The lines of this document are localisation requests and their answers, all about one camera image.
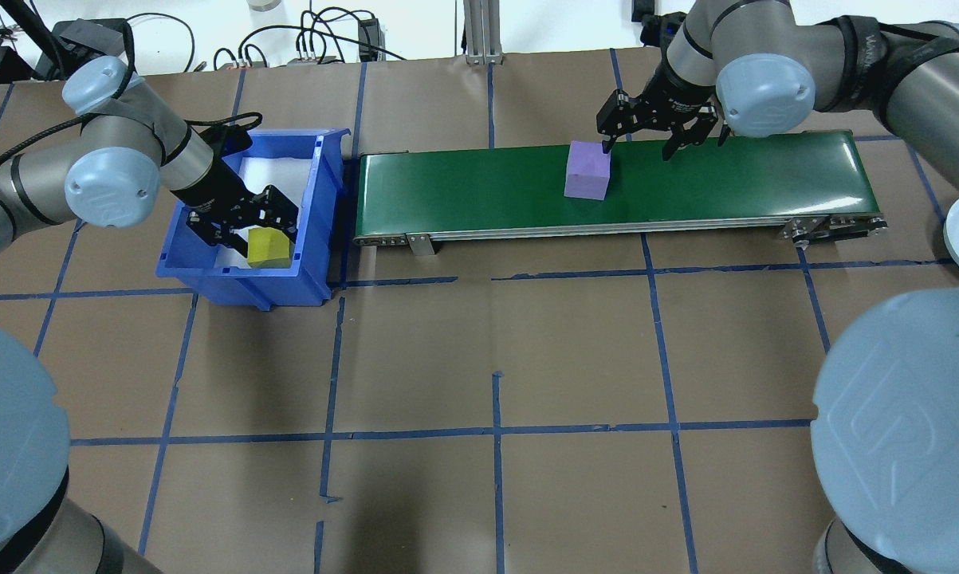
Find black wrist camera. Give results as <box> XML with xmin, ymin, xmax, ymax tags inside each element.
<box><xmin>208</xmin><ymin>118</ymin><xmax>254</xmax><ymax>164</ymax></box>

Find white foam pad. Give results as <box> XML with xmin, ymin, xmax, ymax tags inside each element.
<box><xmin>208</xmin><ymin>154</ymin><xmax>314</xmax><ymax>272</ymax></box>

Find blue plastic storage bin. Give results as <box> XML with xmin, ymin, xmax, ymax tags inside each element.
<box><xmin>155</xmin><ymin>128</ymin><xmax>352</xmax><ymax>312</ymax></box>

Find purple foam block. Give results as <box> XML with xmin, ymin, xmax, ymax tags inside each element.
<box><xmin>564</xmin><ymin>140</ymin><xmax>612</xmax><ymax>201</ymax></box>

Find green conveyor belt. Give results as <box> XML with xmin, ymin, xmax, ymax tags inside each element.
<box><xmin>352</xmin><ymin>130</ymin><xmax>889</xmax><ymax>258</ymax></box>

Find yellow foam block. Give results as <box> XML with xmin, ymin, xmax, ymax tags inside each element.
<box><xmin>247</xmin><ymin>229</ymin><xmax>293</xmax><ymax>269</ymax></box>

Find aluminium profile post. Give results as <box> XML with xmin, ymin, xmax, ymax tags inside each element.
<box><xmin>463</xmin><ymin>0</ymin><xmax>505</xmax><ymax>65</ymax></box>

